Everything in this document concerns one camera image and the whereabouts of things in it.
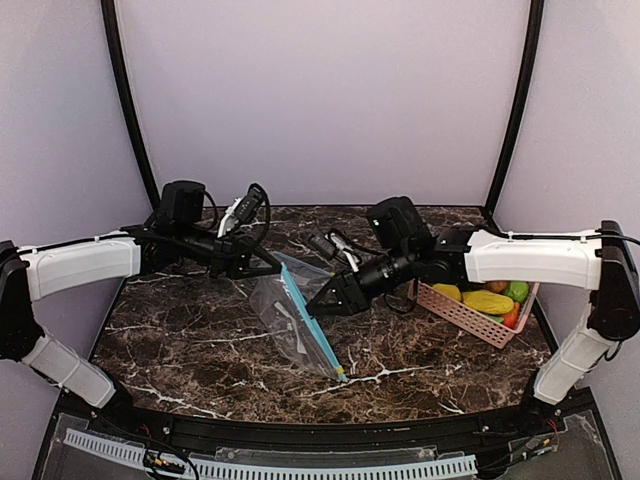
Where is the large clear zip bag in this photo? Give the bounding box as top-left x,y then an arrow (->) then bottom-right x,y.
249,263 -> 347,382

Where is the yellow toy lemon front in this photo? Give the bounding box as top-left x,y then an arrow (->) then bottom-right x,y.
432,283 -> 462,302

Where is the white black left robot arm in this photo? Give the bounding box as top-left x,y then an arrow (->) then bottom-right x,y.
1,180 -> 281,410

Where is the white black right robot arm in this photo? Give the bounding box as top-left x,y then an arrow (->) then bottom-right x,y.
306,196 -> 639,405

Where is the small clear zip bag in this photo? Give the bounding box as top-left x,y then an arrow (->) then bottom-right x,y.
272,252 -> 332,287

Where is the pink plastic basket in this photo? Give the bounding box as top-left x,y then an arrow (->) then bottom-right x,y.
409,280 -> 540,349

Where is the brown toy potato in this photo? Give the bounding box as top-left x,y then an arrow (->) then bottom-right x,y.
484,281 -> 509,294

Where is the orange red toy pepper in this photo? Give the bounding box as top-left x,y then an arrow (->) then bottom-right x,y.
502,302 -> 521,329

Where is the green toy vegetable right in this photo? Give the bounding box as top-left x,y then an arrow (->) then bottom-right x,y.
502,281 -> 530,304

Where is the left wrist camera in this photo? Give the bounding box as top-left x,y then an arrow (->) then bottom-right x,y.
217,183 -> 270,238

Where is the white slotted cable duct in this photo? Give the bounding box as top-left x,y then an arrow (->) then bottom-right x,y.
63,428 -> 478,480

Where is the black front rail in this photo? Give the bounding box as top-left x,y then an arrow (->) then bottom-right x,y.
89,387 -> 597,459

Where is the black left frame post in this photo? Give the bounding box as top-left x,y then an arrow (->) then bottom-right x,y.
100,0 -> 160,208

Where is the black frame post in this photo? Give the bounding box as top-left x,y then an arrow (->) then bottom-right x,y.
483,0 -> 545,219
100,0 -> 160,208

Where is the black right frame post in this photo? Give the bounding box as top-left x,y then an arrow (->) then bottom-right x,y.
483,0 -> 545,219

